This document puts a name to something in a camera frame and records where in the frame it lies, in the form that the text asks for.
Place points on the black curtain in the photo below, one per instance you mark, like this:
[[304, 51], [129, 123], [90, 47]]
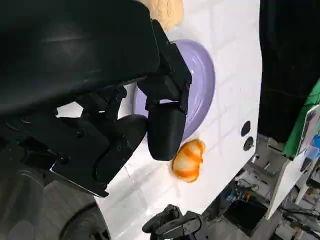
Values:
[[287, 62]]

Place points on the grey robot body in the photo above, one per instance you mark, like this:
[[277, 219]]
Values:
[[50, 210]]

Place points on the green cloth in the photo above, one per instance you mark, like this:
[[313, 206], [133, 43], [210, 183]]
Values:
[[303, 110]]

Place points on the lilac plate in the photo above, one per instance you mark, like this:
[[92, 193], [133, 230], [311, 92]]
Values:
[[202, 82]]

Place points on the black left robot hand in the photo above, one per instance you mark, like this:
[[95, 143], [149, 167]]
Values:
[[75, 55]]

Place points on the tilted monitor screen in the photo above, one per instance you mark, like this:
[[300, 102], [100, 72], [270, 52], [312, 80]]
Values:
[[310, 127]]

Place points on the beige towel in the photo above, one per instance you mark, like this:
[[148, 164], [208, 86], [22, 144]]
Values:
[[167, 12]]

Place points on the orange and white bread roll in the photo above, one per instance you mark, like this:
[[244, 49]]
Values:
[[188, 160]]

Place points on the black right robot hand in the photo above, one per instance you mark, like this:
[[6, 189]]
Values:
[[172, 222]]

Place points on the black box under desk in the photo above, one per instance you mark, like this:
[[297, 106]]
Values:
[[246, 216]]

